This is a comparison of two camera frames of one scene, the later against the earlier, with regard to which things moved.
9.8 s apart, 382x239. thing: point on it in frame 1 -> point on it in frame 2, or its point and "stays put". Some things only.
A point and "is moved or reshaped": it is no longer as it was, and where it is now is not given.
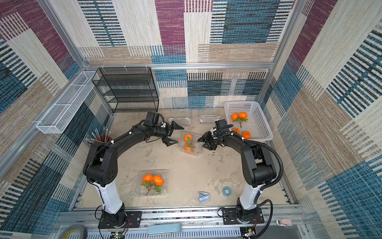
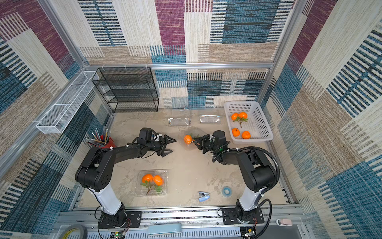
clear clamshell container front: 153,182 stays put
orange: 246,134 stays put
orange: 236,130 stays put
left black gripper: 167,141 -> 166,138
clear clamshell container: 188,143 is moved or reshaped
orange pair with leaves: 239,117 stays put
